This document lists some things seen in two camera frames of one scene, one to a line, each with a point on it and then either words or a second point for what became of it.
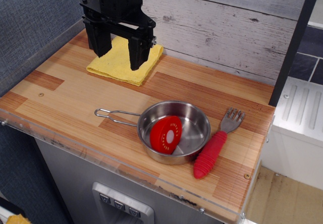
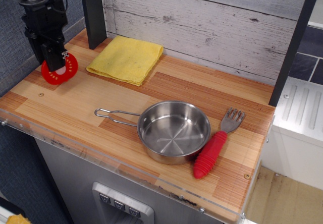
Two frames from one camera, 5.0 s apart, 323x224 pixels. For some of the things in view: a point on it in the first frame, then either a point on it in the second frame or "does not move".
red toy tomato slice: [165, 134] to [62, 74]
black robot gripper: [119, 6] to [45, 16]
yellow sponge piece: [18, 219] does not move
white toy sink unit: [294, 146] does not move
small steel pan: [194, 134] does not move
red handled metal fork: [213, 146] does not move
